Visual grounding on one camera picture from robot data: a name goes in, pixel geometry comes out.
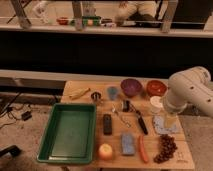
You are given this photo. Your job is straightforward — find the green plastic tray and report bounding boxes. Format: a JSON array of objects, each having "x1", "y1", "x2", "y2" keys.
[{"x1": 37, "y1": 103, "x2": 96, "y2": 165}]

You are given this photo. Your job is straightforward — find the purple bowl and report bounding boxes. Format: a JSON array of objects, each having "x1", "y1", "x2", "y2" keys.
[{"x1": 120, "y1": 78, "x2": 143, "y2": 97}]

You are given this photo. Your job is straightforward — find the metal spoon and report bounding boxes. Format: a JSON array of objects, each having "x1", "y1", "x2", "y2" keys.
[{"x1": 112, "y1": 106, "x2": 131, "y2": 128}]

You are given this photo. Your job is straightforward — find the white cup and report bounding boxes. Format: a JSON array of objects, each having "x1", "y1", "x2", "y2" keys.
[{"x1": 150, "y1": 96, "x2": 163, "y2": 114}]

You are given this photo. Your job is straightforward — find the yellow red apple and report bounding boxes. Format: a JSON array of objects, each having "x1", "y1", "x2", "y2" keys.
[{"x1": 98, "y1": 143, "x2": 113, "y2": 160}]

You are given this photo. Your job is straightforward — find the black binder clip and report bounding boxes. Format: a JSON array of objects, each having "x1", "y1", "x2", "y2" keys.
[{"x1": 122, "y1": 100, "x2": 130, "y2": 112}]

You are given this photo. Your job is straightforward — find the red bowl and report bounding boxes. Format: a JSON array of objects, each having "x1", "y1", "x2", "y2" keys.
[{"x1": 146, "y1": 80, "x2": 167, "y2": 96}]

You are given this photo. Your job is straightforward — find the black power adapter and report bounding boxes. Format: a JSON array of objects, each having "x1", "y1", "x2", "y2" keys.
[{"x1": 21, "y1": 111, "x2": 32, "y2": 121}]

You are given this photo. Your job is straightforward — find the orange carrot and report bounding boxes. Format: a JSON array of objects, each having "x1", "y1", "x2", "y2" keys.
[{"x1": 138, "y1": 135, "x2": 149, "y2": 163}]

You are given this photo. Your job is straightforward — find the bunch of dark grapes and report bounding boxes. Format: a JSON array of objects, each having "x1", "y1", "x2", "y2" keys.
[{"x1": 154, "y1": 134, "x2": 178, "y2": 164}]

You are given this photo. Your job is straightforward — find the blue plastic cup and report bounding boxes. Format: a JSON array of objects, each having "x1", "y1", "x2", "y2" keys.
[{"x1": 107, "y1": 86, "x2": 118, "y2": 100}]

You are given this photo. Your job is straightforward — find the blue sponge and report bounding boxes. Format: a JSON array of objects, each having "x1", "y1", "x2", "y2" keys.
[{"x1": 121, "y1": 133, "x2": 135, "y2": 156}]

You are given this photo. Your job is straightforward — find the black remote control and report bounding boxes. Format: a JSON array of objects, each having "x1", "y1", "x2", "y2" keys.
[{"x1": 103, "y1": 114, "x2": 112, "y2": 135}]

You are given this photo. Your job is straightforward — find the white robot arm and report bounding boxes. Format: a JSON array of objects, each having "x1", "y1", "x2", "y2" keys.
[{"x1": 162, "y1": 66, "x2": 213, "y2": 128}]

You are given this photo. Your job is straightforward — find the black handled knife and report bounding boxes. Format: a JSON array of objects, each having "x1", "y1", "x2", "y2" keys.
[{"x1": 130, "y1": 103, "x2": 148, "y2": 135}]

